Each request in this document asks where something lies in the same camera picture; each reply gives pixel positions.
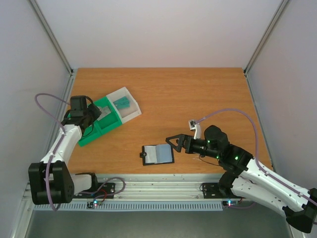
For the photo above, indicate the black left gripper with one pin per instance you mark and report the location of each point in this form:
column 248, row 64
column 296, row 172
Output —
column 97, row 111

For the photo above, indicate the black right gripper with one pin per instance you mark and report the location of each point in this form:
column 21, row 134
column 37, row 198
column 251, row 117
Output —
column 186, row 144

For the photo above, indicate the black card holder wallet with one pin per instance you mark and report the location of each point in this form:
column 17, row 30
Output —
column 157, row 154

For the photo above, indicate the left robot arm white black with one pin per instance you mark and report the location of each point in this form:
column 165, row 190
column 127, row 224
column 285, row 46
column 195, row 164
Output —
column 50, row 180

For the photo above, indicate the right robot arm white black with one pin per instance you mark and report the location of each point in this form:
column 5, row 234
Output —
column 247, row 177

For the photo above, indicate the teal card in white bin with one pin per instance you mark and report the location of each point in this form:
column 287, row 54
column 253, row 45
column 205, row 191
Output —
column 122, row 103

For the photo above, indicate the green plastic sorting bin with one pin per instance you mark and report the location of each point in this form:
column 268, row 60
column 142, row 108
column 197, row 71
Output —
column 104, row 124

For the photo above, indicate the white translucent plastic bin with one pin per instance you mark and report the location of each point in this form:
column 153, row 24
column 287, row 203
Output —
column 127, row 114

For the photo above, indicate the right small circuit board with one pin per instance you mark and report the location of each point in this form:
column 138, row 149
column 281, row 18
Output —
column 230, row 203

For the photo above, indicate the small circuit board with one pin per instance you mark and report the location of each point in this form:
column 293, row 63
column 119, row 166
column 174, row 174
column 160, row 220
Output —
column 93, row 204
column 230, row 203

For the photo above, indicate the left small circuit board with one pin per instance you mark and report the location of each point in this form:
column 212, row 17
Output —
column 93, row 204

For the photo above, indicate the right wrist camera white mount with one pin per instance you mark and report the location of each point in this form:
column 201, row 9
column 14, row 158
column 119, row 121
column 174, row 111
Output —
column 195, row 126

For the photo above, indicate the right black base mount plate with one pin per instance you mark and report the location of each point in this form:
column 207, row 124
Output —
column 210, row 190

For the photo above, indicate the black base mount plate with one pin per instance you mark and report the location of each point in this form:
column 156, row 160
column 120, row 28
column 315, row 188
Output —
column 210, row 190
column 108, row 188

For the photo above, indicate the aluminium rail front frame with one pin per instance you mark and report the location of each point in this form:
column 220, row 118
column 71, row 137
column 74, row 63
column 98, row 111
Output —
column 143, row 187

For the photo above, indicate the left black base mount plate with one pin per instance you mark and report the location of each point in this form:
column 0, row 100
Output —
column 108, row 188

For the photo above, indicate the grey slotted cable duct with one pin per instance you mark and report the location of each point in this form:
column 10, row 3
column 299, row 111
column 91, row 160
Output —
column 133, row 206

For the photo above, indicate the left aluminium frame post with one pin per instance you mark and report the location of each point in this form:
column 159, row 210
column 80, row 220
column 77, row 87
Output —
column 38, row 12

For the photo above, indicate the aluminium frame post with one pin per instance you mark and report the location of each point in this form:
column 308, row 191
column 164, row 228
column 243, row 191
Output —
column 266, row 35
column 38, row 12

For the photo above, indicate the right aluminium frame post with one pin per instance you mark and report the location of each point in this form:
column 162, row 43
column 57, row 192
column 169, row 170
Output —
column 266, row 35

